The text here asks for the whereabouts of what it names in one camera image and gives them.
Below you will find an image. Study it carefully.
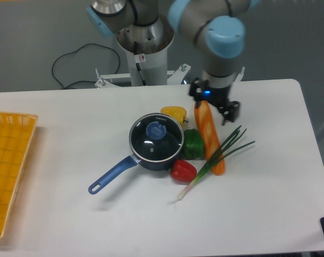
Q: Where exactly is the yellow woven basket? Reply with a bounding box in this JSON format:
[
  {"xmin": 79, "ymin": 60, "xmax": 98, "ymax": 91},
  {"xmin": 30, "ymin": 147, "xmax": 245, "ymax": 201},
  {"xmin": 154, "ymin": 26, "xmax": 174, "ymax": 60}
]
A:
[{"xmin": 0, "ymin": 111, "xmax": 39, "ymax": 239}]

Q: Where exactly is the glass lid with blue knob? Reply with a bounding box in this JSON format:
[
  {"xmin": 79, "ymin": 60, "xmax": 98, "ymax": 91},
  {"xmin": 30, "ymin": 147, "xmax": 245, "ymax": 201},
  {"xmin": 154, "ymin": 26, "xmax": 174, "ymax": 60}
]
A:
[{"xmin": 129, "ymin": 113, "xmax": 184, "ymax": 163}]

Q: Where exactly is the dark blue saucepan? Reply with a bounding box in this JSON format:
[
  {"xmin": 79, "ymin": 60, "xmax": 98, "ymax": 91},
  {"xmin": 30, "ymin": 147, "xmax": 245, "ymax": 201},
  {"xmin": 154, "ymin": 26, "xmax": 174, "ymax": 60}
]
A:
[{"xmin": 88, "ymin": 113, "xmax": 185, "ymax": 195}]

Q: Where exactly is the black floor cable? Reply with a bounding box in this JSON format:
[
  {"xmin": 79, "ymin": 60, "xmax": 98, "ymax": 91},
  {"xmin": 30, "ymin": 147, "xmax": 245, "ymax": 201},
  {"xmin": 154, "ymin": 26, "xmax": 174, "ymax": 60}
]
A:
[{"xmin": 51, "ymin": 43, "xmax": 121, "ymax": 89}]

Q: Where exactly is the green bell pepper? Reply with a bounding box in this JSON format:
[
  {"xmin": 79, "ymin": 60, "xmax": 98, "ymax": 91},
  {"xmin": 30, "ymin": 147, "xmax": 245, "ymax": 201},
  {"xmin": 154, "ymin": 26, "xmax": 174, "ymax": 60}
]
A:
[{"xmin": 182, "ymin": 128, "xmax": 205, "ymax": 160}]

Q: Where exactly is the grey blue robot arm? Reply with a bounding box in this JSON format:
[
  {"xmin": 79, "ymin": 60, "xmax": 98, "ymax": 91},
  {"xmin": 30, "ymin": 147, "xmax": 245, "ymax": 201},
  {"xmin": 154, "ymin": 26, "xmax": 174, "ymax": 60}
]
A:
[{"xmin": 86, "ymin": 1, "xmax": 256, "ymax": 122}]

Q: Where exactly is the orange baguette bread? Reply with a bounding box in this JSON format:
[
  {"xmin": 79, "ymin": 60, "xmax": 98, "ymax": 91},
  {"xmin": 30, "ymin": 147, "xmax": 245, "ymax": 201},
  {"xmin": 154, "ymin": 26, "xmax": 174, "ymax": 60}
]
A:
[{"xmin": 194, "ymin": 101, "xmax": 221, "ymax": 161}]

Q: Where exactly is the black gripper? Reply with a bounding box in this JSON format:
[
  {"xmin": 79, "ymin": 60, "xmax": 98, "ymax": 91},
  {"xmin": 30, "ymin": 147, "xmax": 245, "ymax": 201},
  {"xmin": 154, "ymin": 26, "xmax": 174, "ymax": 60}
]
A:
[{"xmin": 189, "ymin": 78, "xmax": 240, "ymax": 126}]

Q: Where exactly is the red bell pepper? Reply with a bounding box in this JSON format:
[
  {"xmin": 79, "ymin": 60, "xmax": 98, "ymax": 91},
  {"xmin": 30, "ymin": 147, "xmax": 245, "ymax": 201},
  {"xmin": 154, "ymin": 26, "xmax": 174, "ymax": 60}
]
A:
[{"xmin": 170, "ymin": 160, "xmax": 197, "ymax": 182}]

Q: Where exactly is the green spring onion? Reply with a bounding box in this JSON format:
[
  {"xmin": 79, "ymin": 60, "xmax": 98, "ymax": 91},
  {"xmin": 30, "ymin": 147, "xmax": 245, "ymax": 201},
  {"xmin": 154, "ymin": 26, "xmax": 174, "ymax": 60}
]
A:
[{"xmin": 167, "ymin": 125, "xmax": 255, "ymax": 206}]

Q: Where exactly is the yellow bell pepper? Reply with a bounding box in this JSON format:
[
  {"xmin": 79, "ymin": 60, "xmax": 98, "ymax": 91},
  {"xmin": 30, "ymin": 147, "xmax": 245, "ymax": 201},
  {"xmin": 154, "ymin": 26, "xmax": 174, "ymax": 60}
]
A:
[{"xmin": 160, "ymin": 106, "xmax": 189, "ymax": 125}]

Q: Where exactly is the white metal base frame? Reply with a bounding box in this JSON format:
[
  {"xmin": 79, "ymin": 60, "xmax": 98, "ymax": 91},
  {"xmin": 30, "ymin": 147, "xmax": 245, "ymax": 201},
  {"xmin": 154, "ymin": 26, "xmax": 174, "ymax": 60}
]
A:
[{"xmin": 94, "ymin": 63, "xmax": 246, "ymax": 88}]

